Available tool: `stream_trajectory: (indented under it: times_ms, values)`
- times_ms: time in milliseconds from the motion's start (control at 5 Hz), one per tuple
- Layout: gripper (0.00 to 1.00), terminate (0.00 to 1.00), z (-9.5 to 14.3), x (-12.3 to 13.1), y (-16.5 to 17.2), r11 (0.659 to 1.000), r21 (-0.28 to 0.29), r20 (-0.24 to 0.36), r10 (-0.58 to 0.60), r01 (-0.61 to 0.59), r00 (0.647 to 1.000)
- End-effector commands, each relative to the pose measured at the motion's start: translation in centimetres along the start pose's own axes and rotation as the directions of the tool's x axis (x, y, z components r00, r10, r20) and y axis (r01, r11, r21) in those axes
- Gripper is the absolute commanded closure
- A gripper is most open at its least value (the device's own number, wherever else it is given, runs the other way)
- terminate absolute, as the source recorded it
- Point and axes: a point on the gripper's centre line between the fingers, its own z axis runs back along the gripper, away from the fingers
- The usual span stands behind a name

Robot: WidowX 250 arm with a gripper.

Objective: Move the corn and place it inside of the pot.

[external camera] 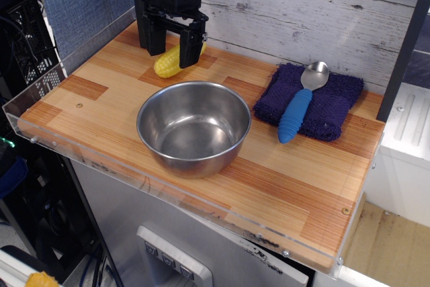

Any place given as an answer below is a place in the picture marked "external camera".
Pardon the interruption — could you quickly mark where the yellow object bottom left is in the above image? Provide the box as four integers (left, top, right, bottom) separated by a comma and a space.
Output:
25, 272, 60, 287

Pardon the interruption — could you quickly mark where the silver control panel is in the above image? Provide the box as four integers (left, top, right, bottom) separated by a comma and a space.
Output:
136, 225, 213, 286

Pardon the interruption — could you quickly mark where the clear acrylic table guard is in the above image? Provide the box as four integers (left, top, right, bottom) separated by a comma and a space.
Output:
5, 24, 383, 286

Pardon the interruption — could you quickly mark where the dark grey right post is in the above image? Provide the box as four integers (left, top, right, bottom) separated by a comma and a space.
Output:
376, 0, 429, 122

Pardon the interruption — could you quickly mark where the stainless steel pot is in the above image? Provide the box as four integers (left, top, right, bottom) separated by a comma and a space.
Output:
136, 81, 251, 178

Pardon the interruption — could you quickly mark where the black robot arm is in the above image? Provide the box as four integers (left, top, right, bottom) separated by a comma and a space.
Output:
140, 0, 208, 69

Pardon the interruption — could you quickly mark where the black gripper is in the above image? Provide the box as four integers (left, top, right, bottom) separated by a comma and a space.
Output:
143, 0, 208, 69

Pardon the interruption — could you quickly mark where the blue handled metal spoon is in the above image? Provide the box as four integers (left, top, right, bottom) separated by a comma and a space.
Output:
277, 61, 329, 144

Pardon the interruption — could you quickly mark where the yellow plastic corn cob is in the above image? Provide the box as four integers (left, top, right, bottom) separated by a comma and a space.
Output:
153, 41, 208, 79

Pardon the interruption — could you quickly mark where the purple folded towel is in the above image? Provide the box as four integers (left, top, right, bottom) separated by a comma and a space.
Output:
253, 63, 364, 142

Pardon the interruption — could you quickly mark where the black perforated crate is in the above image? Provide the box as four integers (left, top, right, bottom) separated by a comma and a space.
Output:
1, 0, 58, 87

